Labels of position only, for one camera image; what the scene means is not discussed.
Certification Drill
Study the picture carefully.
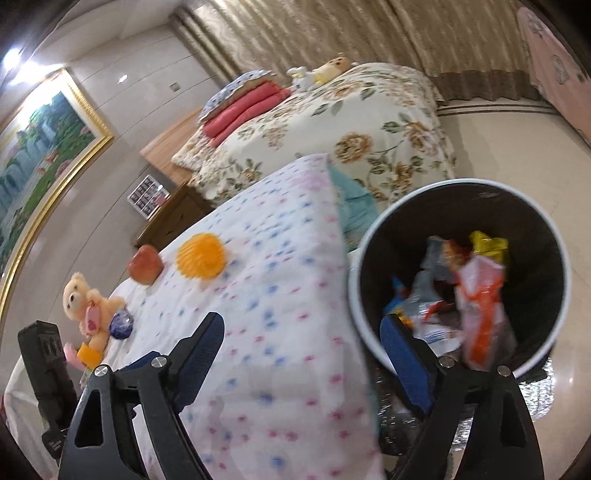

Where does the pink heart printed cloth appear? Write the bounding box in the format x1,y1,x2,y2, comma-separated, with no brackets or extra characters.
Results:
515,6,591,145

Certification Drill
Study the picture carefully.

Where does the spotted white table cloth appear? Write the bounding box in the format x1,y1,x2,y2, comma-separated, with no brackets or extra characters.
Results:
2,154,387,480

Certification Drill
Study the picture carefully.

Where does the black bin with white rim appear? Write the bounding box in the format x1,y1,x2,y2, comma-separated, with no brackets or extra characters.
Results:
347,179,573,385

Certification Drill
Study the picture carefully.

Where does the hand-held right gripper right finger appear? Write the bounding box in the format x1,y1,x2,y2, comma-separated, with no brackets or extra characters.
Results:
379,313,544,480

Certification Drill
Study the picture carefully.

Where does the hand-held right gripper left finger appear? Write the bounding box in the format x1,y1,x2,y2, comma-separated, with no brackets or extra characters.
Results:
58,311,226,480

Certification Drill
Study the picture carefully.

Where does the blue white frilled pillow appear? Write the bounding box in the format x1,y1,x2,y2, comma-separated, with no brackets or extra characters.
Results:
198,69,273,122

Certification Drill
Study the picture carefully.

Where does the brown wooden nightstand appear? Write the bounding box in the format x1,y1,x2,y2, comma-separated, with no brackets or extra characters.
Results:
134,181,216,253

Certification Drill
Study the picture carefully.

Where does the silver foil mat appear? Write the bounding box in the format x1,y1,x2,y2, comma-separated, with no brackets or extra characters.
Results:
376,354,562,459

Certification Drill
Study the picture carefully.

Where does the blue round ornament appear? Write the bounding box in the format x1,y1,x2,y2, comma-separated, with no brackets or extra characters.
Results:
109,310,135,340

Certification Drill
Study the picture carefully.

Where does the white bunny plush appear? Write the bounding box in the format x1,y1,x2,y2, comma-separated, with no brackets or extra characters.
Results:
286,67,320,89

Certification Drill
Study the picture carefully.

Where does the orange ribbed plastic toy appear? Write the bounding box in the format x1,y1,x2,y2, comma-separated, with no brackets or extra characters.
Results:
176,233,227,280

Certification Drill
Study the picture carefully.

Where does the orange white snack packet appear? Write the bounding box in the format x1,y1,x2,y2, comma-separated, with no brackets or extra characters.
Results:
454,256,507,371

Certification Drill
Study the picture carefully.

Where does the silvery plastic wrapper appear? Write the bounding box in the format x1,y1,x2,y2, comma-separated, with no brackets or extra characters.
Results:
410,235,459,335

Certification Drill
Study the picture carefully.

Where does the folded pink quilt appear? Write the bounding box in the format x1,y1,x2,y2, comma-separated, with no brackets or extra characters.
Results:
203,83,292,140

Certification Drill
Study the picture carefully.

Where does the wooden headboard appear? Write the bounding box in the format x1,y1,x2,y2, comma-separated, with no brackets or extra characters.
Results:
140,108,209,186

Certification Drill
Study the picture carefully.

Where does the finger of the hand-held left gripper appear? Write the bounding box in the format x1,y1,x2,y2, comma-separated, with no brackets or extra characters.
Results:
120,353,158,371

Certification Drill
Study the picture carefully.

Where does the beige patterned curtain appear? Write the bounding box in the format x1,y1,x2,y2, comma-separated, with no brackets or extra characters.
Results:
168,0,542,105

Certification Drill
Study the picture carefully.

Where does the floral bed blanket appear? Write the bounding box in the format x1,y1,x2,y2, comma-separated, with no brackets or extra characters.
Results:
172,62,458,209

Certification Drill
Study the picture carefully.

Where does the white photo card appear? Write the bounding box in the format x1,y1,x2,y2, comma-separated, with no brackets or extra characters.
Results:
127,174,170,219

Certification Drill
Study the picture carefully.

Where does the gold framed landscape painting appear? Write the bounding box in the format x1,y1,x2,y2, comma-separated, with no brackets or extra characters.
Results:
0,68,116,320

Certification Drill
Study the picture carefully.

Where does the beige teddy bear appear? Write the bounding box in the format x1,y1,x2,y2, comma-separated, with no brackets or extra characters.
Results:
62,272,127,354

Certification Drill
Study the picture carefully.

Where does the yellow bear plush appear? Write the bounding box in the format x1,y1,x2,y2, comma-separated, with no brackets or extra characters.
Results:
311,53,351,85

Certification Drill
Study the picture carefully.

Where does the teal cloth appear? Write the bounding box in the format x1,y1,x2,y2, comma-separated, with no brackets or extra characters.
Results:
329,165,380,241

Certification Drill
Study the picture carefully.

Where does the red apple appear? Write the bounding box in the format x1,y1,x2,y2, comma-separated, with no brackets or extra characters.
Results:
128,244,164,285

